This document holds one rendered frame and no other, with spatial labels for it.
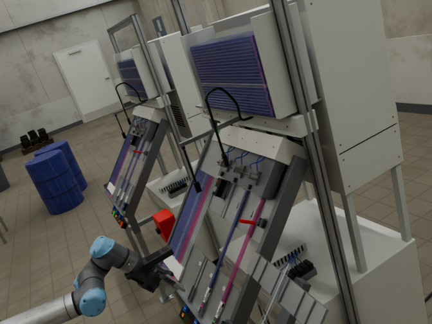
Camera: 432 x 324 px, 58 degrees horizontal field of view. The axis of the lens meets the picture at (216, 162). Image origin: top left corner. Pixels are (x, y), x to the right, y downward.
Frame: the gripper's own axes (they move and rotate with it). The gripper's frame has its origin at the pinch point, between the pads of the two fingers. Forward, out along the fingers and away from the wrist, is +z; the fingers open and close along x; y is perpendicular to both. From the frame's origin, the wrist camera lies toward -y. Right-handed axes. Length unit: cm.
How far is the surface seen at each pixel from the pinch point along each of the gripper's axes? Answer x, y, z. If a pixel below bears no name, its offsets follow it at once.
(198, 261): -15.7, -7.3, 13.1
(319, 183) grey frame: 25, -57, 9
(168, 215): -82, -11, 22
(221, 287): 6.1, -6.6, 13.2
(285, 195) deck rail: 21, -47, 3
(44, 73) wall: -1114, -77, -46
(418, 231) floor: -39, -95, 167
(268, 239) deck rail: 21.0, -31.1, 7.0
